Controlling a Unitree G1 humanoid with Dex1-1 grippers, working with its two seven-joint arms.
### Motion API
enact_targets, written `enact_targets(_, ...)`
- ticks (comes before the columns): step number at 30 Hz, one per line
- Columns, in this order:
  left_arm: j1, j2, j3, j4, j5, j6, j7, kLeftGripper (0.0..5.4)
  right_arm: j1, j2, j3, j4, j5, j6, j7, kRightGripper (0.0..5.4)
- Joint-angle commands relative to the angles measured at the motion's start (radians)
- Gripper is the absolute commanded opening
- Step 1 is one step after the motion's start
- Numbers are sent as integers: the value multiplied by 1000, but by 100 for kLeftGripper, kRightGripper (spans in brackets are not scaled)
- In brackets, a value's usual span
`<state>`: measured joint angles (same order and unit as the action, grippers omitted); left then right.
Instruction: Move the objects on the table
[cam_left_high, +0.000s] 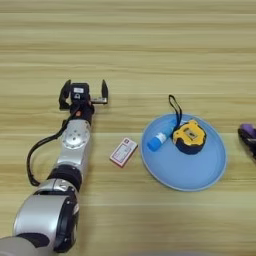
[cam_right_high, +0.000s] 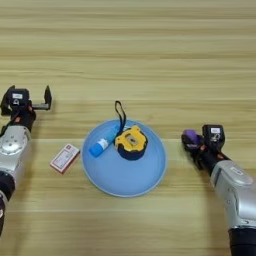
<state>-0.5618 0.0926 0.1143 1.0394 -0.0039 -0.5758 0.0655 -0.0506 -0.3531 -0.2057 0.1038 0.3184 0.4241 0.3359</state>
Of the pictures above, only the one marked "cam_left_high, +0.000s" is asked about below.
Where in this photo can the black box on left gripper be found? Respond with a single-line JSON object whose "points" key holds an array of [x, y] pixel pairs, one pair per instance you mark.
{"points": [[80, 91]]}

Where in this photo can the blue glue stick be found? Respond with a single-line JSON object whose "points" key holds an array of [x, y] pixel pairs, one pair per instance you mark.
{"points": [[156, 142]]}

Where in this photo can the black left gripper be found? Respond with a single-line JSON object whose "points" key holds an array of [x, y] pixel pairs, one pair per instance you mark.
{"points": [[83, 111]]}

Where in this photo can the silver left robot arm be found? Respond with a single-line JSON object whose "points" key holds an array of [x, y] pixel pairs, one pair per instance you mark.
{"points": [[71, 146]]}

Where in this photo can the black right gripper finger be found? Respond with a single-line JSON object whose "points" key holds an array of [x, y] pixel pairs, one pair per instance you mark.
{"points": [[248, 138]]}

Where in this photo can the red and white small box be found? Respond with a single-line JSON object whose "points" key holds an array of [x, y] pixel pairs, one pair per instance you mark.
{"points": [[123, 152]]}

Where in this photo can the blue round plate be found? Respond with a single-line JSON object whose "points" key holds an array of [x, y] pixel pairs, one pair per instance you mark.
{"points": [[186, 170]]}

